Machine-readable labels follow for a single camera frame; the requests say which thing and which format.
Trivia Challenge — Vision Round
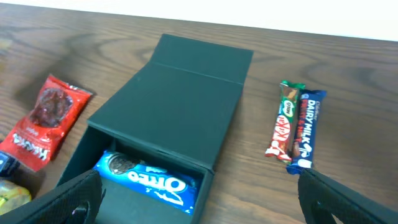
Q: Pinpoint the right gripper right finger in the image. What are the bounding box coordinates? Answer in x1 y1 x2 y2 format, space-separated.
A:
298 169 397 224

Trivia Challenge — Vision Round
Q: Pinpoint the red Hacks candy bag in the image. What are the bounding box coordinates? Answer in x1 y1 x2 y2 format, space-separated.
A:
1 75 93 172

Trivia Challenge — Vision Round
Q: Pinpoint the Dairy Milk chocolate bar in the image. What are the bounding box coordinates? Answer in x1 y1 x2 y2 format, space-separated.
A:
286 90 327 175

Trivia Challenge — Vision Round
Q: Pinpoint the yellow snack bag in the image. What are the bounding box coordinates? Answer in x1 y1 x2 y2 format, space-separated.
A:
0 179 32 215

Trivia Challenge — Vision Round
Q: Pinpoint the blue Eclipse mint tin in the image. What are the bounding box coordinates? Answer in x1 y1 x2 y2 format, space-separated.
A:
0 152 20 178

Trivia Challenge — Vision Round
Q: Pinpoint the blue Oreo cookie pack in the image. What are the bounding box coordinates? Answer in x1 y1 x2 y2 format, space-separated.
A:
93 151 199 215

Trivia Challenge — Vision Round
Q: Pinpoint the dark green cardboard box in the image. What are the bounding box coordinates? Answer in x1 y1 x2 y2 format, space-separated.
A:
59 34 253 223

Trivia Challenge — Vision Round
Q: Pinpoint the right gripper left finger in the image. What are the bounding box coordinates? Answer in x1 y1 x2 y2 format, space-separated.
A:
1 170 104 224

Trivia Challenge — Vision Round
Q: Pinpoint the KitKat Milo chocolate bar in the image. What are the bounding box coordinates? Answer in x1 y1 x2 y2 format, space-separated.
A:
265 80 305 163

